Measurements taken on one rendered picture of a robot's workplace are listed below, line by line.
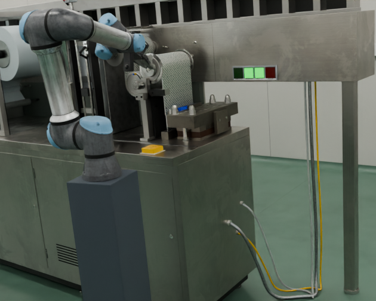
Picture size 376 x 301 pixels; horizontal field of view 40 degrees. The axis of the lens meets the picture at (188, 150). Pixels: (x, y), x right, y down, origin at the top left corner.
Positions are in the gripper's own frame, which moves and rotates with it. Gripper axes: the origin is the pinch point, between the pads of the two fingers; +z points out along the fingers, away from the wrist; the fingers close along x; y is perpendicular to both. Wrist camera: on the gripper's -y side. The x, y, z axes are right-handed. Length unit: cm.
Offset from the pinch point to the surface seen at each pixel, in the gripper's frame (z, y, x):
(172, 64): 9.8, 8.8, -4.2
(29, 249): 49, -93, 87
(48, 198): 26, -66, 62
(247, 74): 32.9, 17.1, -33.1
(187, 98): 29.5, 0.7, -4.2
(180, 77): 18.9, 7.0, -4.2
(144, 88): 6.4, -7.1, 4.4
